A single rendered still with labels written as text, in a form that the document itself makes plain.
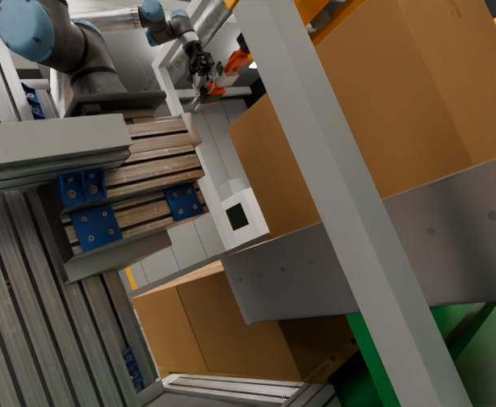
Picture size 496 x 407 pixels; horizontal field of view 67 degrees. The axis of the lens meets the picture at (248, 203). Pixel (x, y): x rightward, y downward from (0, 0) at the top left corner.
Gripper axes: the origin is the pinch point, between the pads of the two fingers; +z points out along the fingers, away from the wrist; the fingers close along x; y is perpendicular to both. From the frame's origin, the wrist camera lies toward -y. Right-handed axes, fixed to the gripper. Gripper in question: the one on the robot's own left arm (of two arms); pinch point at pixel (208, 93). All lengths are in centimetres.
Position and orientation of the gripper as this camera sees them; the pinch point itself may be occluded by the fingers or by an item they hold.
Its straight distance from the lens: 160.7
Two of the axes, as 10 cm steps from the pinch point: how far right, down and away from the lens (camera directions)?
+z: 3.9, 9.2, -0.8
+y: 4.9, -2.8, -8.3
